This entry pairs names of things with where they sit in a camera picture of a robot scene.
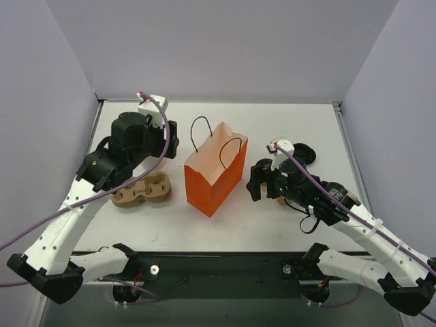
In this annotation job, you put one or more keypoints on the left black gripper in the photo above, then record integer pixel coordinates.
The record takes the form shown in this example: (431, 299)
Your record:
(172, 139)

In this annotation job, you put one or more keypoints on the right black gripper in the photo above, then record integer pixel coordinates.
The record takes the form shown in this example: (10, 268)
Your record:
(256, 182)

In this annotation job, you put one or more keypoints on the orange paper bag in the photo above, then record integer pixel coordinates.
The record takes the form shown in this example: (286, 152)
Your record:
(214, 168)

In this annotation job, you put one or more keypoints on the brown pulp cup carrier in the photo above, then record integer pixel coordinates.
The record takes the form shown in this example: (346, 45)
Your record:
(155, 188)

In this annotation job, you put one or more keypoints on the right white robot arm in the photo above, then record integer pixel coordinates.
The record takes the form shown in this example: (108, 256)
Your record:
(401, 275)

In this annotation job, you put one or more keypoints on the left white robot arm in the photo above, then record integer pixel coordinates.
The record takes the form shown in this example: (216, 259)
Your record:
(49, 264)

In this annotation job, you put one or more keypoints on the white cylindrical straw holder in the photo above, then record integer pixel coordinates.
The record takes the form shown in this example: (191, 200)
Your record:
(150, 162)

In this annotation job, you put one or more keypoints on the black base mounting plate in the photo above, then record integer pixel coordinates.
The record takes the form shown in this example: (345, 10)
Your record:
(221, 275)

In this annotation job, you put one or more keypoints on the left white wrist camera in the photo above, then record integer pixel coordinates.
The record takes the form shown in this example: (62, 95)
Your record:
(147, 107)

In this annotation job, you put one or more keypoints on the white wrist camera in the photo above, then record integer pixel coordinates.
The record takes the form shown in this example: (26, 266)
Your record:
(282, 149)
(147, 107)

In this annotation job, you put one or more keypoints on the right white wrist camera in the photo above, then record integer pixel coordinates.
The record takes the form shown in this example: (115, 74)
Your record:
(282, 149)

